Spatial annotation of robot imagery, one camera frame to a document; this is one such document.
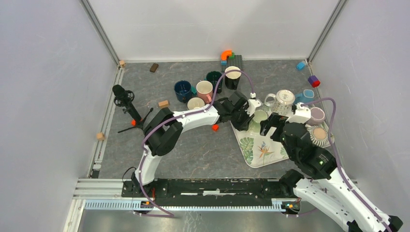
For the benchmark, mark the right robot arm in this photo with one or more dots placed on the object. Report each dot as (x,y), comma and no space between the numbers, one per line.
(324,184)

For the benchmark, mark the black octagonal mug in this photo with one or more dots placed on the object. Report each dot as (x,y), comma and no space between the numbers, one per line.
(232,77)

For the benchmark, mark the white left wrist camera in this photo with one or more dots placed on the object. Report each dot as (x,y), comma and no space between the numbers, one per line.
(253,104)

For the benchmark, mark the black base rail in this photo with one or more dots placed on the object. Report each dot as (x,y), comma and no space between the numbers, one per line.
(210,192)

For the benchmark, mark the floral white tray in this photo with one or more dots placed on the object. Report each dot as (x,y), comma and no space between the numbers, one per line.
(259,151)

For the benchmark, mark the light blue block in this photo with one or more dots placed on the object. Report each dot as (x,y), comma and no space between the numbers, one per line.
(301,65)

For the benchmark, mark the red cube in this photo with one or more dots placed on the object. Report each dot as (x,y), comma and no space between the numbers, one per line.
(215,127)

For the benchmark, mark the white striped mug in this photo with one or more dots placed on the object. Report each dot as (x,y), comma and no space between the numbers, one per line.
(318,136)

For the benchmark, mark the light blue mug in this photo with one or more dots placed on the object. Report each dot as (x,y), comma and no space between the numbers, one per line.
(307,95)

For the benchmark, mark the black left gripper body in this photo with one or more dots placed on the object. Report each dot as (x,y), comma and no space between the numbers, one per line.
(240,118)

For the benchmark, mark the grey lego baseplate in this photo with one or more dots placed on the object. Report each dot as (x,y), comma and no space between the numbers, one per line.
(237,62)

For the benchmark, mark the brown block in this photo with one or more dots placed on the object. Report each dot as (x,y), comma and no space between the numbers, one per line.
(154,67)

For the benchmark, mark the orange wooden block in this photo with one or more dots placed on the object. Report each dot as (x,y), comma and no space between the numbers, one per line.
(163,104)

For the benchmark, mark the lilac mug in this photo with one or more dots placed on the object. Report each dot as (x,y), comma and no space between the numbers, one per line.
(317,116)

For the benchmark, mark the light green mug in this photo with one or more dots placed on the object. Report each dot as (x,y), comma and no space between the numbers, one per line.
(254,125)

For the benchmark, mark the dark green mug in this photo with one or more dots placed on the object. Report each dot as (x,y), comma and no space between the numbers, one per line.
(213,77)

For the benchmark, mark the pink mug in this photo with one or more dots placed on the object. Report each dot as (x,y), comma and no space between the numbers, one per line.
(205,91)

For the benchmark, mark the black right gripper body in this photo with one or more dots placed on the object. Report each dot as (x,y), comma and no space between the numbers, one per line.
(277,120)

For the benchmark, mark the dark blue mug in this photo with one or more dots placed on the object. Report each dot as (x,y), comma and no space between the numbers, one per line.
(183,91)

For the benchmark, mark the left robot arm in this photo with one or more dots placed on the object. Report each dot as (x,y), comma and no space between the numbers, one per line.
(164,130)

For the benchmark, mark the purple and red block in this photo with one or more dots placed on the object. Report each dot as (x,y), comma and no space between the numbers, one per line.
(314,81)

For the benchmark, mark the cream upside-down mug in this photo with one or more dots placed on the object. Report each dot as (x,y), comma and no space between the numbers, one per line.
(281,102)

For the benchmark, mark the white ribbed mug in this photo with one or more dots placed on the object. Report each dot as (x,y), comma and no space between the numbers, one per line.
(195,103)

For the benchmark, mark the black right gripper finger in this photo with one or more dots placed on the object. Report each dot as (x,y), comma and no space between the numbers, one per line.
(265,126)
(276,136)

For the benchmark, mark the teal rectangular block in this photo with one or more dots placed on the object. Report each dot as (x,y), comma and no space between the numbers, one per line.
(194,91)

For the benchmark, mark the orange curved lego brick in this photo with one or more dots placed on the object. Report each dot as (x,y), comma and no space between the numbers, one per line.
(226,54)

